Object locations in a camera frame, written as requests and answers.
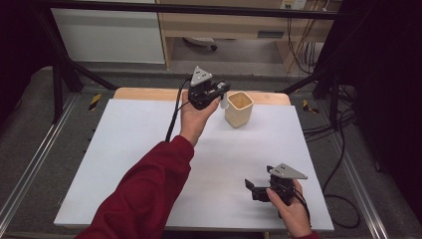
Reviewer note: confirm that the black curtain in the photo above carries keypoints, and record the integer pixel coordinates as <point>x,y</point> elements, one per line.
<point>16,49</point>
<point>388,83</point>

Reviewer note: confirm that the yellow black floor tape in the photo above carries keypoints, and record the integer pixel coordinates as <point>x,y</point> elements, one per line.
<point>95,102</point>
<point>309,107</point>

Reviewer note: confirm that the white power strip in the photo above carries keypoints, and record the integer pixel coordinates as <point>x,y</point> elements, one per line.
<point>293,4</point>

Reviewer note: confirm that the light wooden desk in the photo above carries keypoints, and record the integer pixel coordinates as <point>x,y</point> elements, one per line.
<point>215,25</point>

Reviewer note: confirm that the person's right hand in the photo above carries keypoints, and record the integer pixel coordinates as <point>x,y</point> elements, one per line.
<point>293,215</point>

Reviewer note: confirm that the white plastic tube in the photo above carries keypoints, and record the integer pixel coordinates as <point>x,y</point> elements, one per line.
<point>224,102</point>

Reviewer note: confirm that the white cabinet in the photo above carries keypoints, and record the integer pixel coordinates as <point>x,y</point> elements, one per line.
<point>106,36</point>

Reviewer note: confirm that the aluminium floor rail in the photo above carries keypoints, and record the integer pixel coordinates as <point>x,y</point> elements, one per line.
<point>33,166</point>
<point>361,186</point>

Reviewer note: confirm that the black metal frame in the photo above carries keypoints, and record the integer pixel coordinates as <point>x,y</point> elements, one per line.
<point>199,9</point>

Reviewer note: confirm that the cream square cup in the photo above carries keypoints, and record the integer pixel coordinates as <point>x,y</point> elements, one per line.
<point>239,114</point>

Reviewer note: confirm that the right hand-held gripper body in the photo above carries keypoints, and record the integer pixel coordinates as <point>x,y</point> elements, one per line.
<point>283,186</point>

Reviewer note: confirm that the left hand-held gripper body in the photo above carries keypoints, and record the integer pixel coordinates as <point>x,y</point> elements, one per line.
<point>200,94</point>

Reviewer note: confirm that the person's left hand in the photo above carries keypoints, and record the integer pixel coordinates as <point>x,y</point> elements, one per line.
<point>194,121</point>

